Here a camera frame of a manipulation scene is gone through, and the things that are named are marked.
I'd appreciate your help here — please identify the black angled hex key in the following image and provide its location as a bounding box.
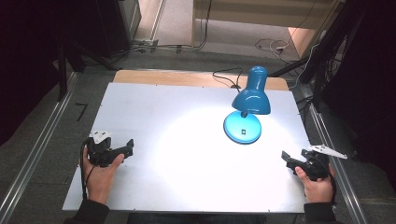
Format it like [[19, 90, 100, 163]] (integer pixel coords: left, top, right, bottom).
[[75, 103, 90, 122]]

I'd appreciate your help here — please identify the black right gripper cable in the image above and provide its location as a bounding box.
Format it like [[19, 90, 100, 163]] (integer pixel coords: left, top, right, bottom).
[[323, 161, 338, 207]]

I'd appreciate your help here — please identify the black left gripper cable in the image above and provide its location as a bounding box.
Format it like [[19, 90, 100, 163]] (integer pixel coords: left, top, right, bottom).
[[79, 138, 96, 201]]

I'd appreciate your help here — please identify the bundle of floor cables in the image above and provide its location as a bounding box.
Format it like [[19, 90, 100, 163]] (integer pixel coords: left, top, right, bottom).
[[110, 18, 209, 57]]

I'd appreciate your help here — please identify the black lamp cable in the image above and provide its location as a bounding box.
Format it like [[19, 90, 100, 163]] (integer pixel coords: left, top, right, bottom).
[[212, 66, 245, 93]]

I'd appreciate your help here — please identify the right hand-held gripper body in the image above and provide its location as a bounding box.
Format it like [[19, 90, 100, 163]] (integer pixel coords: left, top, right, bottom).
[[292, 144, 348, 182]]

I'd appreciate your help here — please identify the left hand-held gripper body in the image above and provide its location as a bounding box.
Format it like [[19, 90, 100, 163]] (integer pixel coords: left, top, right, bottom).
[[83, 130, 127, 168]]

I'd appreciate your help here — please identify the metal floor rail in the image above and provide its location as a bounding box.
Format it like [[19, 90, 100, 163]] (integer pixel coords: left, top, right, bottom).
[[299, 83, 370, 224], [0, 72, 78, 222]]

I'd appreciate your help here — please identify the white floor cable with plug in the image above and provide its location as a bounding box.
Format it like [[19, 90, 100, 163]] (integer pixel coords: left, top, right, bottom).
[[254, 36, 293, 63]]

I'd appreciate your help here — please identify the person's left hand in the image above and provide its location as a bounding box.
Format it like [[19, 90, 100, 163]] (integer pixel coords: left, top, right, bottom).
[[81, 152, 125, 205]]

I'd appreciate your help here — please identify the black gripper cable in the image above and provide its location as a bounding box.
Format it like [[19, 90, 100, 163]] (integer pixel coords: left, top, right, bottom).
[[323, 161, 338, 207], [79, 138, 96, 201]]

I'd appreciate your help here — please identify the blue desk lamp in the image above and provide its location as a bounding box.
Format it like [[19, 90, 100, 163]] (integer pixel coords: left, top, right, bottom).
[[222, 65, 272, 146]]

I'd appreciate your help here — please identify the person's right hand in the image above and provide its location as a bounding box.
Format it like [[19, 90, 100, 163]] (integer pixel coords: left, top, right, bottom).
[[293, 163, 337, 205]]

